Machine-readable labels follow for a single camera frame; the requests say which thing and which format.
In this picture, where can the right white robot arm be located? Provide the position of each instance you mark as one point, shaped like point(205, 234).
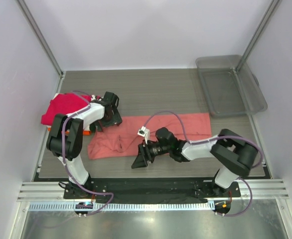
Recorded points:
point(236, 154)

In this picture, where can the clear plastic bin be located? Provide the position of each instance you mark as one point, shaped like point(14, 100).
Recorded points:
point(229, 86)

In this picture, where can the aluminium frame rail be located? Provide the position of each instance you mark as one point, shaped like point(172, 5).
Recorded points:
point(40, 191)

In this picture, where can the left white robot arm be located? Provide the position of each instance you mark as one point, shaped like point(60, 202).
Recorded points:
point(65, 139)

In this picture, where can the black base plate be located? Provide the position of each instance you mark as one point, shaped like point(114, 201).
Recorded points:
point(161, 190)

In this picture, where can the magenta folded t shirt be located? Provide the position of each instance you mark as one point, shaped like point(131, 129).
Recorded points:
point(62, 104)

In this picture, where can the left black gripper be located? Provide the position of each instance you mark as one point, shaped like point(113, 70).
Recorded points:
point(115, 120)

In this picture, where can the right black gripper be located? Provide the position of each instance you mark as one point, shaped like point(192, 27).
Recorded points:
point(143, 155)

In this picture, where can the slotted white cable duct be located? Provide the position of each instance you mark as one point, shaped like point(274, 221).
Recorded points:
point(85, 206)

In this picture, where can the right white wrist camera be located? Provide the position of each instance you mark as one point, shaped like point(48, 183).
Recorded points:
point(145, 133)

